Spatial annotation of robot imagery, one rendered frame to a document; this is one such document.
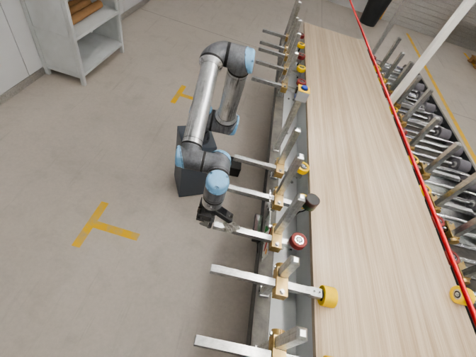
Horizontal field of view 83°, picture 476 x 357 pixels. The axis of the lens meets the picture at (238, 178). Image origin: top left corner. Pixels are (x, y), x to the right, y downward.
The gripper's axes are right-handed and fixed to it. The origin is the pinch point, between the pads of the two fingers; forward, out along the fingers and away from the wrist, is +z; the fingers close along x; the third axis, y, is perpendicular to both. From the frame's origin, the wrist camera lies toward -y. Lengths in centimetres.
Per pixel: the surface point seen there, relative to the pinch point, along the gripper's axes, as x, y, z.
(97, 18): -231, 173, 31
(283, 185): -27.3, -32.2, -12.4
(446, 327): 25, -111, -7
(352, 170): -59, -78, -7
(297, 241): 1.1, -42.1, -7.7
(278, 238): 0.0, -33.3, -4.5
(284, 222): -2.3, -32.2, -16.0
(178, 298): 14, 8, 83
